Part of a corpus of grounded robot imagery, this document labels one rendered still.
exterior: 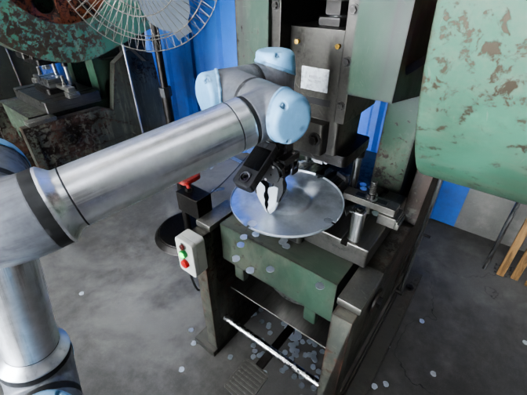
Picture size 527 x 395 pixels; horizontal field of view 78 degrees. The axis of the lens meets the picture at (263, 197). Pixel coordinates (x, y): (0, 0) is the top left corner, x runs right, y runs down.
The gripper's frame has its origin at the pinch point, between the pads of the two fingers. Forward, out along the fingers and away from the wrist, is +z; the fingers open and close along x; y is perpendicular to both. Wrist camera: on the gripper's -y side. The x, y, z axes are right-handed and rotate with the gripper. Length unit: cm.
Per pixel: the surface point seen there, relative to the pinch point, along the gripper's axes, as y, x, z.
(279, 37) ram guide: 14.2, 7.7, -35.3
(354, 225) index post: 12.1, -17.6, 3.9
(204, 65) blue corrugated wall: 138, 166, 13
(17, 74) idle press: 58, 327, 28
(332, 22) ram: 21.9, -0.9, -38.1
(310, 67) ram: 17.7, 1.2, -29.4
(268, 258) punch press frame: 2.2, 1.2, 18.6
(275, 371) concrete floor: 4, -1, 80
